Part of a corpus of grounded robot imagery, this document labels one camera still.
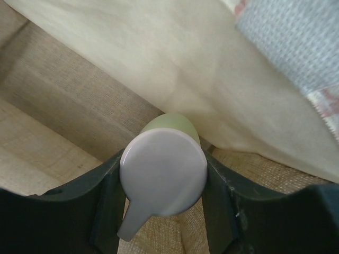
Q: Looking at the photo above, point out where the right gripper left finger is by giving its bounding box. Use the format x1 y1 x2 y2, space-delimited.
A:
1 152 126 253

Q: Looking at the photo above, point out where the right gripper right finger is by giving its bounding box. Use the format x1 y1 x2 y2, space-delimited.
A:
202 153 338 253

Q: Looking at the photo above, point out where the green pump dispenser bottle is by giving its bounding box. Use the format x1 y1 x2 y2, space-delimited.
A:
118 113 207 241

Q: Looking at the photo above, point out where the tan canvas tote bag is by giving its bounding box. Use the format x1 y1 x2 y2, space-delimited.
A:
1 1 338 253

